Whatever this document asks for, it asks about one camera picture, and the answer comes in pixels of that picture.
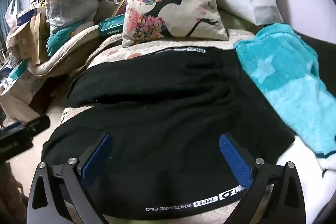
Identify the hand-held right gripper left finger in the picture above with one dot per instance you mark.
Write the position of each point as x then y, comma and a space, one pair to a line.
95, 158

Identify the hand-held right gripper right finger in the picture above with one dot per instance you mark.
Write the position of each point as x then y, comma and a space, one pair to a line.
233, 158

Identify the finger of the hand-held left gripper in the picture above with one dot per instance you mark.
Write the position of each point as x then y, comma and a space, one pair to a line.
38, 124

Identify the black pants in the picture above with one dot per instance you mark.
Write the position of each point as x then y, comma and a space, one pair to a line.
157, 121

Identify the teal plastic package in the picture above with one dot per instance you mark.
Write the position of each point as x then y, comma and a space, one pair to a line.
60, 39

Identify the cream padded cushion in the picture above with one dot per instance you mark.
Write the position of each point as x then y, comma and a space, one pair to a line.
73, 43

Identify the cardboard boxes pile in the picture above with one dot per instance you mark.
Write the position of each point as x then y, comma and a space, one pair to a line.
38, 35

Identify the turquoise star blanket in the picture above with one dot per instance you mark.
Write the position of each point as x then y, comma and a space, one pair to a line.
283, 74

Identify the beige quilted bed cover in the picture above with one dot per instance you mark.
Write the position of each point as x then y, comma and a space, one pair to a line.
113, 48

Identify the blue cardboard box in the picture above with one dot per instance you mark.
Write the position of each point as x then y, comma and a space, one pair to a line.
26, 18

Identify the white plastic bag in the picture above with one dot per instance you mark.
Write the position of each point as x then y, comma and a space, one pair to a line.
11, 14

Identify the clear plastic bag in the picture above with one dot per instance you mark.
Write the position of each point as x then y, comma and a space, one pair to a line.
71, 6

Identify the olive green cloth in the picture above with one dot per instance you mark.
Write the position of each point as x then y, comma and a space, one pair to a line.
236, 20

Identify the floral printed cushion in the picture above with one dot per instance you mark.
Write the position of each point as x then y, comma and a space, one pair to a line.
183, 22

